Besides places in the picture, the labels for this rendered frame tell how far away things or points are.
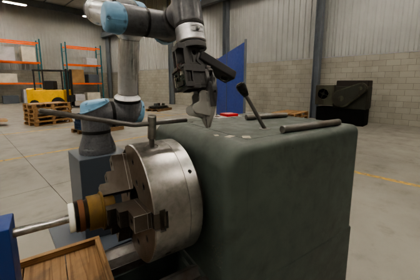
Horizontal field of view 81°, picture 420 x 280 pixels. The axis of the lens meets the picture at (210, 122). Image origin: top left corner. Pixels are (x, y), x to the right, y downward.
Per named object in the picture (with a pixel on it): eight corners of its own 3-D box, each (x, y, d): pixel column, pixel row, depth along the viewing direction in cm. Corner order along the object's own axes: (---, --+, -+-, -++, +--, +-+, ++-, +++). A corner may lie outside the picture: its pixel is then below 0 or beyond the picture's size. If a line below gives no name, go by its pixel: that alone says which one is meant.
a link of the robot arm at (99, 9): (74, -11, 91) (107, -10, 56) (105, -5, 98) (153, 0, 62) (76, 22, 96) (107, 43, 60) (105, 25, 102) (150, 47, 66)
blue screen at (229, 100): (206, 119, 964) (206, 57, 927) (226, 119, 974) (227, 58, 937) (226, 145, 560) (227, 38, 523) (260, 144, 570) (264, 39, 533)
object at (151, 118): (154, 154, 67) (154, 114, 64) (156, 157, 65) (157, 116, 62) (145, 155, 66) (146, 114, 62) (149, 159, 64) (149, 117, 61)
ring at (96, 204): (109, 184, 67) (71, 191, 62) (117, 196, 60) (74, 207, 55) (111, 215, 69) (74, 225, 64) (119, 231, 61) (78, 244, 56)
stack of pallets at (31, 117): (61, 120, 947) (59, 101, 936) (73, 122, 901) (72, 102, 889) (23, 124, 843) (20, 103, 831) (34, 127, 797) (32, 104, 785)
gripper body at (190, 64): (174, 95, 62) (167, 49, 63) (202, 95, 67) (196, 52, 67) (187, 88, 56) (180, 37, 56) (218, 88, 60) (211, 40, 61)
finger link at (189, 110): (185, 130, 62) (181, 94, 62) (205, 128, 65) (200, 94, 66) (192, 129, 59) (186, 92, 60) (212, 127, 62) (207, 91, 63)
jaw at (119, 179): (140, 189, 72) (132, 152, 76) (144, 185, 68) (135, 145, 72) (99, 199, 66) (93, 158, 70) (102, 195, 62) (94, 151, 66)
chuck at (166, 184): (145, 207, 89) (147, 125, 80) (186, 276, 64) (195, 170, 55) (120, 214, 84) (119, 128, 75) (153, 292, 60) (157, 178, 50)
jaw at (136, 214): (148, 192, 66) (165, 207, 56) (149, 210, 66) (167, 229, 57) (104, 204, 60) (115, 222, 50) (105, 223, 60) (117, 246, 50)
